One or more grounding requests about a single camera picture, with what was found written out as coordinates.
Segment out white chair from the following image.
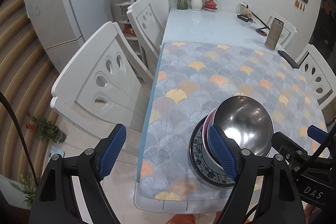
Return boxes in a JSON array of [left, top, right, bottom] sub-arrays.
[[299, 44, 335, 110], [267, 11, 297, 48], [127, 0, 164, 74], [51, 22, 153, 138]]

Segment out far right white chair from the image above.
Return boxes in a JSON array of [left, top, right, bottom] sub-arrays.
[[267, 11, 297, 48]]

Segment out blue white patterned plate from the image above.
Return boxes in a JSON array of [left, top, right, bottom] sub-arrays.
[[188, 115, 235, 189]]

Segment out fan pattern table mat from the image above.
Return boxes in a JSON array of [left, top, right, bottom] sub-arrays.
[[135, 41, 332, 201]]

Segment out owl figurine desk lamp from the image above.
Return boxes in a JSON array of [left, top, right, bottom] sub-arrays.
[[237, 0, 270, 36]]

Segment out near right white chair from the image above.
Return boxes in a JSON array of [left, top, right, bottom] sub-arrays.
[[299, 44, 335, 110]]

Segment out white refrigerator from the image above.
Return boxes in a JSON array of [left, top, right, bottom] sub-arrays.
[[24, 0, 113, 72]]

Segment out beige thermos bottle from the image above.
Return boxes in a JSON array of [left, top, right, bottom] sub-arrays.
[[265, 18, 284, 51]]

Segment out far left white chair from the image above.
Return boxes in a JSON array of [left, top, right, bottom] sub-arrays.
[[127, 0, 164, 74]]

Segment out striped curtain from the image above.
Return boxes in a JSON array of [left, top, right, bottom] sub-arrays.
[[1, 0, 59, 181]]

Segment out stainless steel bowl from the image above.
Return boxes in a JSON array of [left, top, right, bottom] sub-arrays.
[[210, 95, 274, 156]]

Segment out potted plant red flowers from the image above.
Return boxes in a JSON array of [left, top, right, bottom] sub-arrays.
[[26, 111, 67, 143]]

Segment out red white bowl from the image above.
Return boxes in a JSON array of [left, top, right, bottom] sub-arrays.
[[200, 108, 274, 171]]

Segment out black cable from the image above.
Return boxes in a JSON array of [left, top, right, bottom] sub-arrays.
[[0, 91, 40, 188]]

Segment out near left white chair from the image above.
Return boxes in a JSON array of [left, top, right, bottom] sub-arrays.
[[51, 22, 153, 138]]

